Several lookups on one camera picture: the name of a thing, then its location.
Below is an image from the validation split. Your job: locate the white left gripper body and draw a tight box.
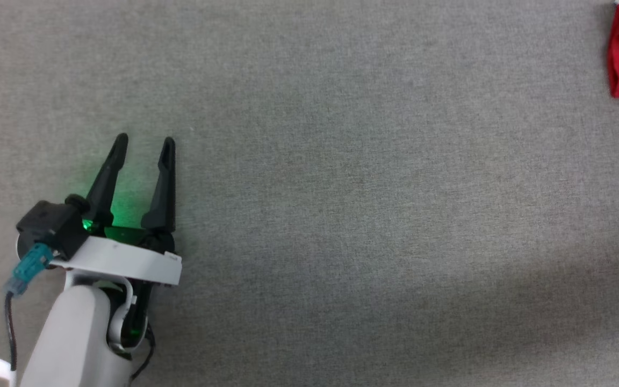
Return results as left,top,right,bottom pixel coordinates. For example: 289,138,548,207
52,228,183,353

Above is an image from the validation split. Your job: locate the thin black cable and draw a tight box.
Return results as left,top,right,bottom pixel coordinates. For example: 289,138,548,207
128,322,157,383
3,290,20,372

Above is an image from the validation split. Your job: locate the teal cable connector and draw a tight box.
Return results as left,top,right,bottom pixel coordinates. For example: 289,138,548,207
6,243,54,295

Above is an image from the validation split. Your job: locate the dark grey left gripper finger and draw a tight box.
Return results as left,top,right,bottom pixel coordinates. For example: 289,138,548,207
141,137,177,233
85,133,129,230

